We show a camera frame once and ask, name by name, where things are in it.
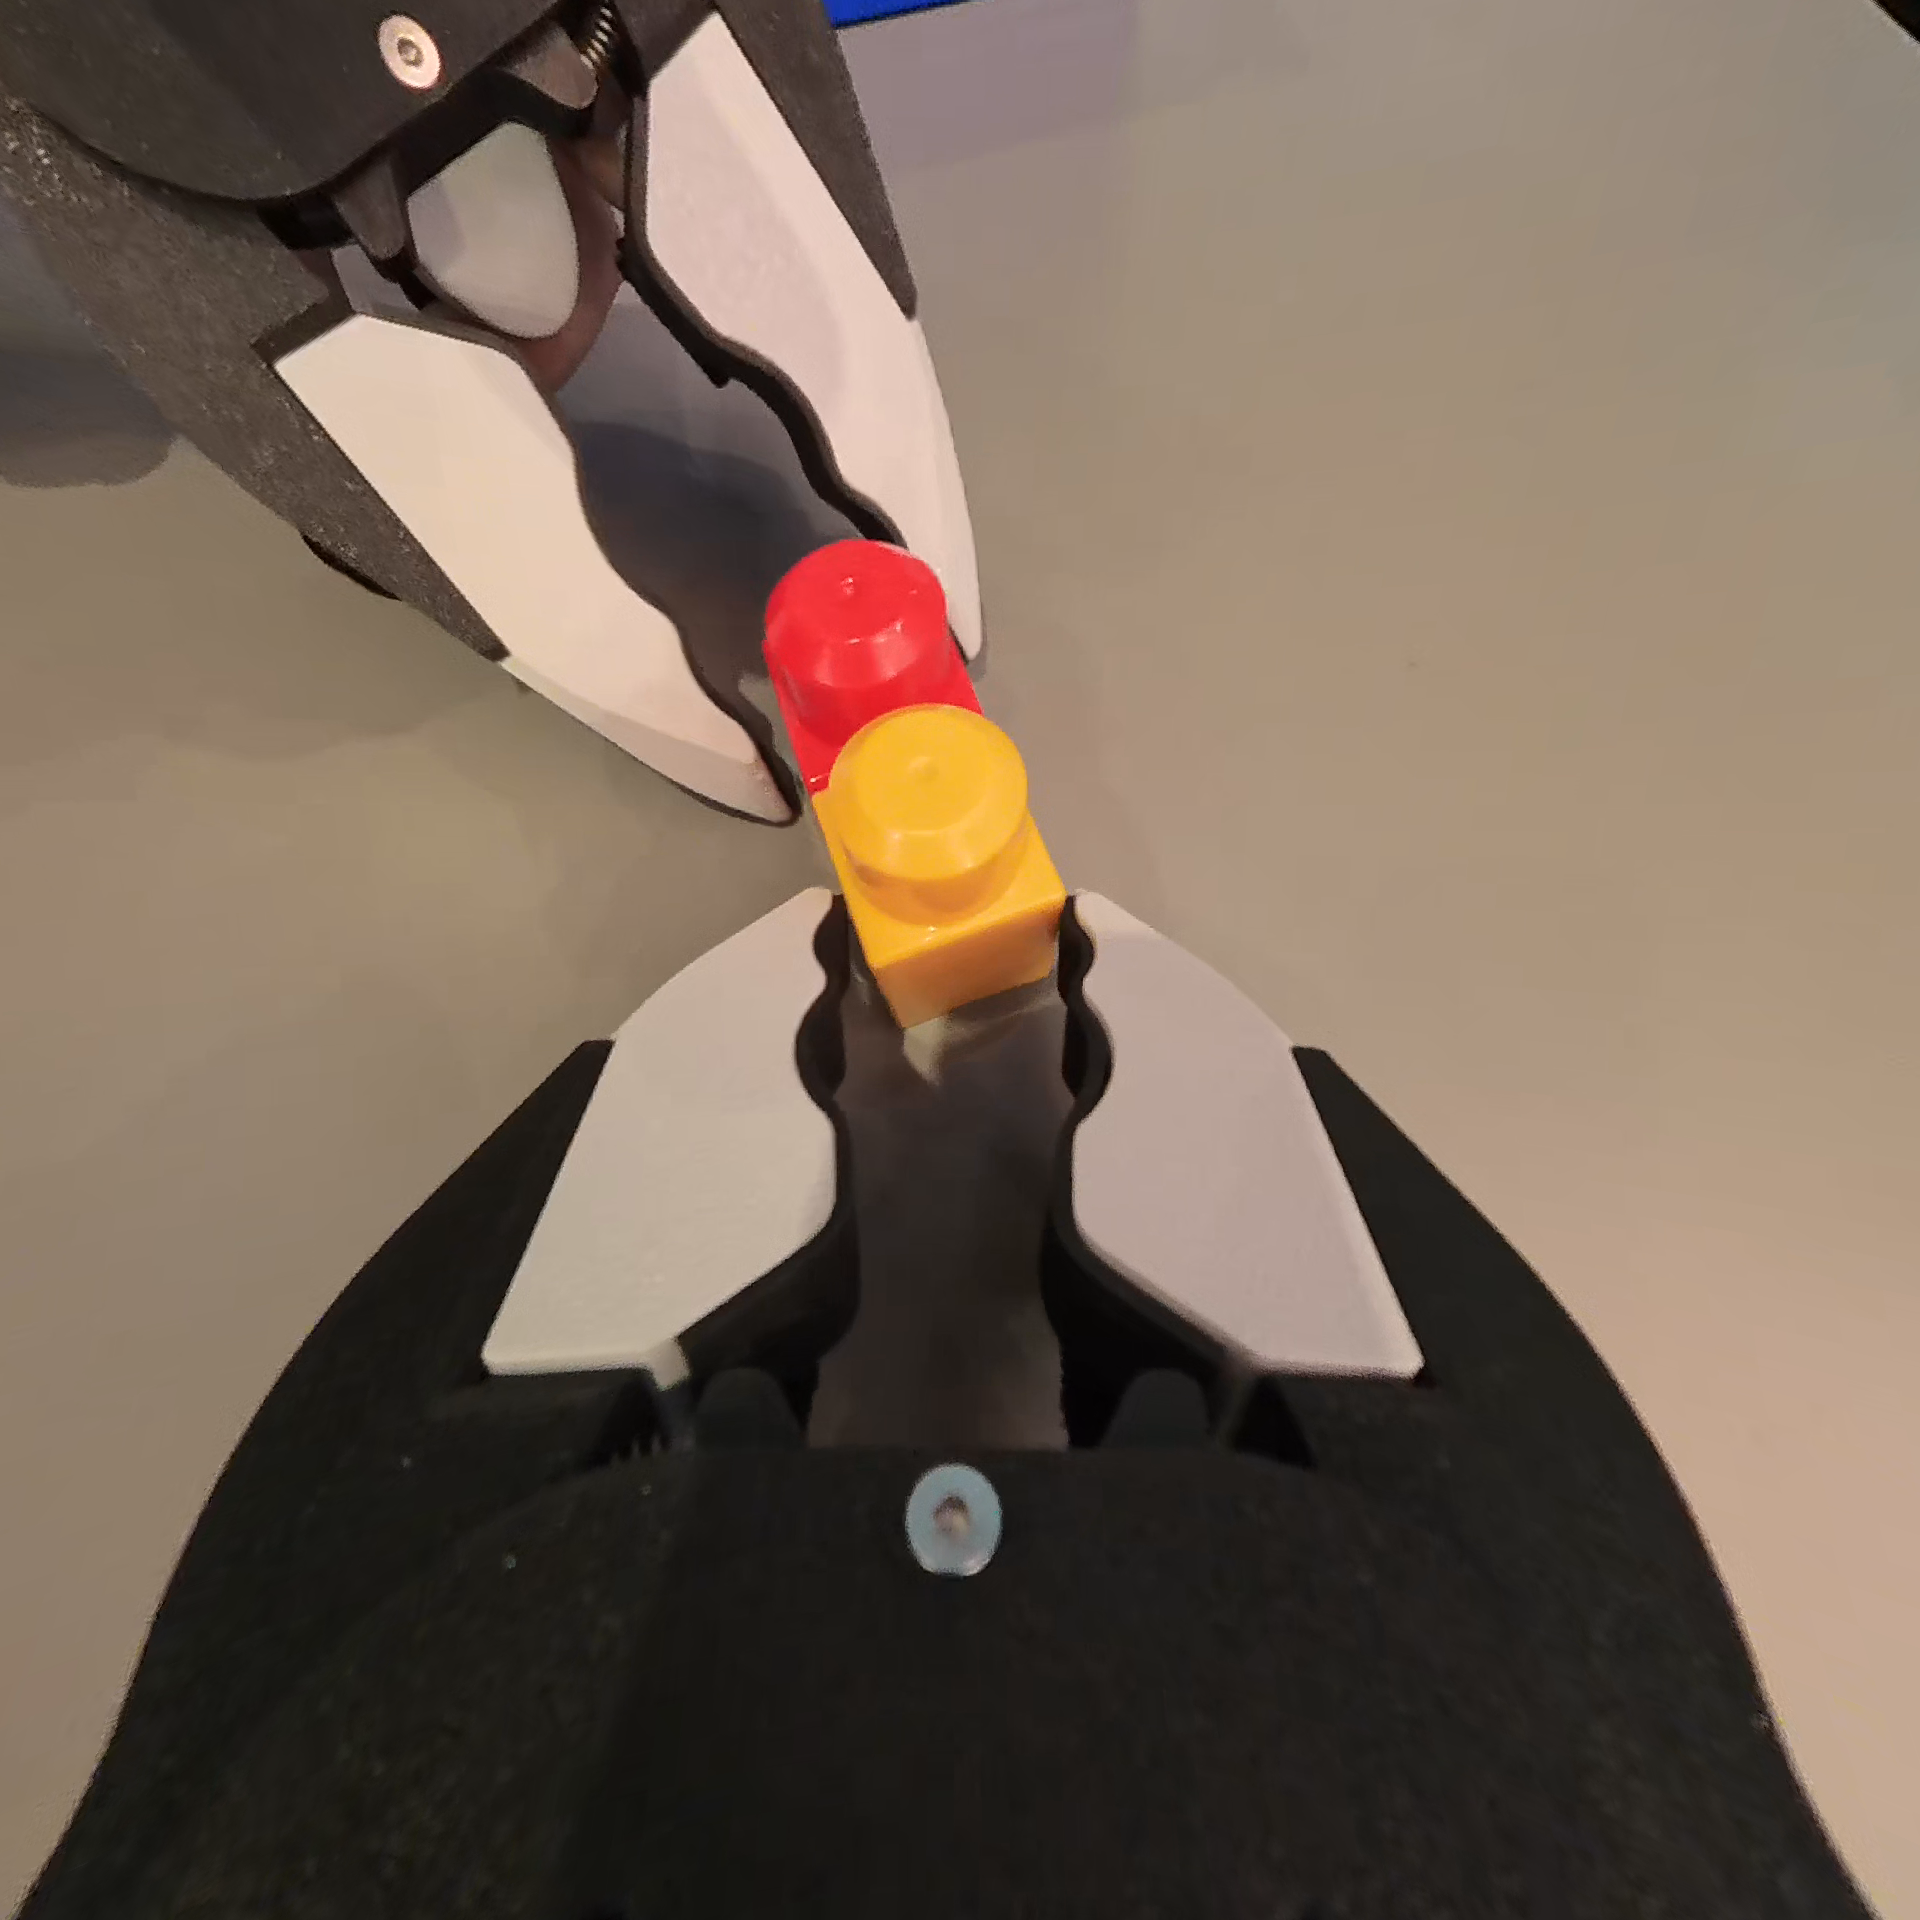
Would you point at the blue storage bin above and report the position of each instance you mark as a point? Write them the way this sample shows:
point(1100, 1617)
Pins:
point(901, 12)

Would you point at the red mega block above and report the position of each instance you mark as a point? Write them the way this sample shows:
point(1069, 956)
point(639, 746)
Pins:
point(856, 632)

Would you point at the yellow mega block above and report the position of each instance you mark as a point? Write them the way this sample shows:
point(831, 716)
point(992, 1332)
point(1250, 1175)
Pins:
point(947, 885)

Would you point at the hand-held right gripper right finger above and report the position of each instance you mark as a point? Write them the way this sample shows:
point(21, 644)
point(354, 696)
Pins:
point(1245, 1187)

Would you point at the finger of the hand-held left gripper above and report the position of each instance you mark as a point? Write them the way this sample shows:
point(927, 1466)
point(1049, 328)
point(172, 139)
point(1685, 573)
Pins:
point(811, 269)
point(509, 511)

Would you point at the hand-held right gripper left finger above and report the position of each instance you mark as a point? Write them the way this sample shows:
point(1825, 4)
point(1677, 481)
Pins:
point(660, 1187)

